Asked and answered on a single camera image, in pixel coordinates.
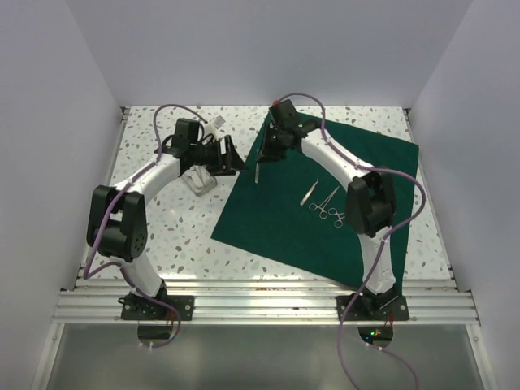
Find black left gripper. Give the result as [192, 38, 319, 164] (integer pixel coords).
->
[190, 135, 249, 176]

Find curved-tip steel tweezers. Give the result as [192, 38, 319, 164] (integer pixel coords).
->
[254, 161, 261, 184]
[299, 179, 319, 206]

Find stainless steel tray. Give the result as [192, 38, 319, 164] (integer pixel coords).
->
[183, 166, 218, 197]

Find dark green surgical cloth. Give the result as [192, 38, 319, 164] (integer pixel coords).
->
[210, 115, 419, 290]

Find steel hemostat forceps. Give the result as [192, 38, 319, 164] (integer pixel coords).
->
[328, 208, 345, 228]
[308, 186, 339, 219]

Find white printed sterile packet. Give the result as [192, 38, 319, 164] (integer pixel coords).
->
[187, 166, 212, 190]

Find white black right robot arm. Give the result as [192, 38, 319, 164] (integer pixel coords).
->
[257, 120, 399, 319]

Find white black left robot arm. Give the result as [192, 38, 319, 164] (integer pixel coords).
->
[83, 135, 248, 319]

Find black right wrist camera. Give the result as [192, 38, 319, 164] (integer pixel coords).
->
[269, 99, 301, 128]

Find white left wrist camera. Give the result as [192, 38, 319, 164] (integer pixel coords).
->
[206, 115, 226, 133]

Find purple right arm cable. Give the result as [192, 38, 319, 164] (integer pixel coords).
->
[279, 93, 426, 390]

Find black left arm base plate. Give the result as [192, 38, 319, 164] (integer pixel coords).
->
[118, 293, 195, 321]

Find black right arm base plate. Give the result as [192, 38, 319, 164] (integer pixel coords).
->
[336, 294, 410, 322]

